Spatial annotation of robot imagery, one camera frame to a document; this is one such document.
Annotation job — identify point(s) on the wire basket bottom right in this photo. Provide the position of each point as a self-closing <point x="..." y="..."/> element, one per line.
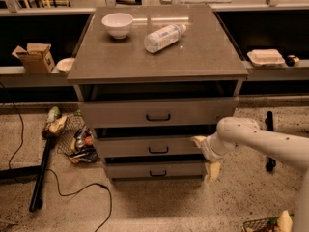
<point x="282" y="223"/>

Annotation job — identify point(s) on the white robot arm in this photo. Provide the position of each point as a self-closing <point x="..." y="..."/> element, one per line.
<point x="234" y="132"/>

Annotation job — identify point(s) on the wire basket with items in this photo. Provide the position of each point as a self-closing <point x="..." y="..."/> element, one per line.
<point x="76" y="141"/>

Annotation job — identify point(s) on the black metal leg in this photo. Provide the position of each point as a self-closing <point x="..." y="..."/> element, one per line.
<point x="271" y="163"/>
<point x="36" y="201"/>

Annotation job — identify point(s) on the grey bottom drawer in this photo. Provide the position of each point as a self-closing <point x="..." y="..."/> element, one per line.
<point x="168" y="169"/>

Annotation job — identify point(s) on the grey drawer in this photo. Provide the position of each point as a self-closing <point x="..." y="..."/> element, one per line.
<point x="146" y="146"/>
<point x="168" y="169"/>
<point x="150" y="113"/>

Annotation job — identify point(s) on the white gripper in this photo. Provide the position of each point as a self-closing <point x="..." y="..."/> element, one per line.
<point x="209" y="149"/>

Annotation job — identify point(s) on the black metal leg right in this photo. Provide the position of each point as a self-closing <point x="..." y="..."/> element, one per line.
<point x="271" y="163"/>

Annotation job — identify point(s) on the clear plastic bottle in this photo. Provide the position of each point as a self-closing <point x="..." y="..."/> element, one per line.
<point x="163" y="37"/>

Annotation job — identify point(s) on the cardboard box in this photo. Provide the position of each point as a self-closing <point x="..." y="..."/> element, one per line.
<point x="36" y="58"/>

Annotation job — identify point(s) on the grey top drawer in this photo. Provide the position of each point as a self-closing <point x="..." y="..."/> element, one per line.
<point x="150" y="113"/>

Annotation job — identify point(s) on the small dark round object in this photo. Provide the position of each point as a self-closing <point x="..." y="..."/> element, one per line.
<point x="292" y="60"/>

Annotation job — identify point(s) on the grey drawer cabinet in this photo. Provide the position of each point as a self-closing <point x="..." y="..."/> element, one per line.
<point x="202" y="64"/>

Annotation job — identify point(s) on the white takeout container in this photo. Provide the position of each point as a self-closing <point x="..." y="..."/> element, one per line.
<point x="265" y="57"/>

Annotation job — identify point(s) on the black metal leg left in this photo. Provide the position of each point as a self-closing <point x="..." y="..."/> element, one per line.
<point x="36" y="201"/>

